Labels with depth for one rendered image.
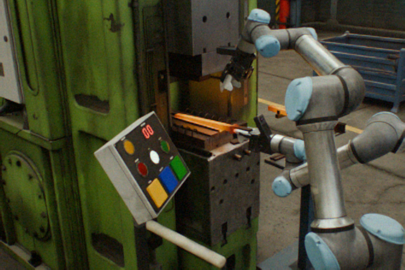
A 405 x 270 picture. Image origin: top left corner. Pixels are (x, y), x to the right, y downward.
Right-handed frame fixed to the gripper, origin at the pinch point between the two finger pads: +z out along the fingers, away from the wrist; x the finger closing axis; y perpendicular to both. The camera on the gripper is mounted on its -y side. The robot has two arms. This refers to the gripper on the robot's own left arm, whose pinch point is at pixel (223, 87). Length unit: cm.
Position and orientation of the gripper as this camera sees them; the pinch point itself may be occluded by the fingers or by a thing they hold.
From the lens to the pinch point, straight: 189.0
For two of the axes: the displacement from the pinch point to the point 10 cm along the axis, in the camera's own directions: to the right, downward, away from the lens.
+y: 6.7, 6.1, -4.2
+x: 6.7, -2.6, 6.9
